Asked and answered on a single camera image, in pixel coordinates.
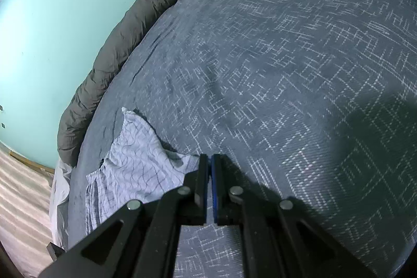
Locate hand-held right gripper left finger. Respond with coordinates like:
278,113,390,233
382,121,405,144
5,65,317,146
39,154,209,278

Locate blue patterned bed sheet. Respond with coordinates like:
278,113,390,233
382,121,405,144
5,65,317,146
67,0,417,278

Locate wooden trim strip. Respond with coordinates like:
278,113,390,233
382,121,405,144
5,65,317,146
10,151,56,175

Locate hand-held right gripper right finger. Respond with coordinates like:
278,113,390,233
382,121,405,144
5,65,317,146
211,154,375,278

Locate light blue plaid shorts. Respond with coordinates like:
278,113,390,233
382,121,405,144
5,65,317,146
85,107,201,233

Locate dark grey rolled duvet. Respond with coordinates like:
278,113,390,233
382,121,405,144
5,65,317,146
57,0,242,168

